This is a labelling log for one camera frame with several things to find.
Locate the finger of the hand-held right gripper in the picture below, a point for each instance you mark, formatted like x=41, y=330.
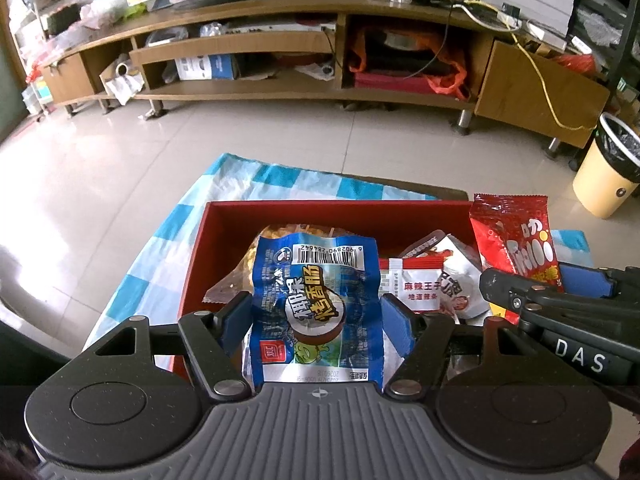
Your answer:
x=585, y=280
x=500, y=287

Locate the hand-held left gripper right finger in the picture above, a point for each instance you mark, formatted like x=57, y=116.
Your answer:
x=397, y=330

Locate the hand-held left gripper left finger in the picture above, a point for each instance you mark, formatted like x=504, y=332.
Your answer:
x=235, y=325

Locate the clear waffle packet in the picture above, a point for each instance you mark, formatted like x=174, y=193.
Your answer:
x=235, y=280

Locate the red gummy candy packet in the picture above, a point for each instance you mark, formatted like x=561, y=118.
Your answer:
x=510, y=240

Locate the blue sausage packet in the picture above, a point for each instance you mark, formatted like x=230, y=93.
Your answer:
x=310, y=310

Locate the red cardboard box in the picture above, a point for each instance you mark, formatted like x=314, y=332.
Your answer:
x=225, y=220

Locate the white black-print snack packet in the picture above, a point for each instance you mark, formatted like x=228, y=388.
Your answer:
x=462, y=280

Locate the beige trash bin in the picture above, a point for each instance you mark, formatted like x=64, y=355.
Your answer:
x=605, y=175

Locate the blue checked tablecloth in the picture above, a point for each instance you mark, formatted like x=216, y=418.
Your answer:
x=165, y=240

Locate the wooden television stand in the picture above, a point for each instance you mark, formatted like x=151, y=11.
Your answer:
x=540, y=85

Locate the orange plastic bag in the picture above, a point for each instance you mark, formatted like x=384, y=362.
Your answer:
x=450, y=80

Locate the red plastic bag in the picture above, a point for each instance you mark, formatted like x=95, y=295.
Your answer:
x=577, y=64

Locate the flat red box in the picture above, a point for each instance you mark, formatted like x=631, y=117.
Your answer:
x=400, y=82

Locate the blue and white box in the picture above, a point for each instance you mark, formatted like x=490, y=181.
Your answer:
x=207, y=67

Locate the black shelf rack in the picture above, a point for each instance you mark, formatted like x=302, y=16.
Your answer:
x=610, y=20

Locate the white plastic bags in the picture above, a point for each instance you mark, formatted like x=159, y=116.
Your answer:
x=100, y=7

